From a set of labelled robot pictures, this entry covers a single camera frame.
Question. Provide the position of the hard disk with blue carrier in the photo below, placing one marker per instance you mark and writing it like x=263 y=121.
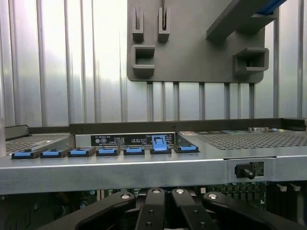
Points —
x=271 y=6

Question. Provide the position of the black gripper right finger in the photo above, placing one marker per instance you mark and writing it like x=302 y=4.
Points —
x=187 y=210

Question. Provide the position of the open black PC case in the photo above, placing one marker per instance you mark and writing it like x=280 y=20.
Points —
x=144 y=170

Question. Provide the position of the green motherboard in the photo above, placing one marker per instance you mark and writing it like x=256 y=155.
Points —
x=239 y=194

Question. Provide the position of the black RAM slot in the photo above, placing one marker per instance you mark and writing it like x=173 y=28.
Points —
x=294 y=187
x=281 y=188

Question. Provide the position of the black chassis intrusion switch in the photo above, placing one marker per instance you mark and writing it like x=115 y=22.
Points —
x=247 y=172

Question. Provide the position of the blue card retention clip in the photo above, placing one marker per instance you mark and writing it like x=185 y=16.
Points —
x=24 y=154
x=108 y=151
x=134 y=151
x=80 y=152
x=159 y=143
x=51 y=153
x=187 y=148

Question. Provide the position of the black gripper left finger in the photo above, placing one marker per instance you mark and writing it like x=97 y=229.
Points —
x=151 y=208

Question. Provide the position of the grey plastic parts rack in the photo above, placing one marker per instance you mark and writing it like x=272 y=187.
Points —
x=192 y=48

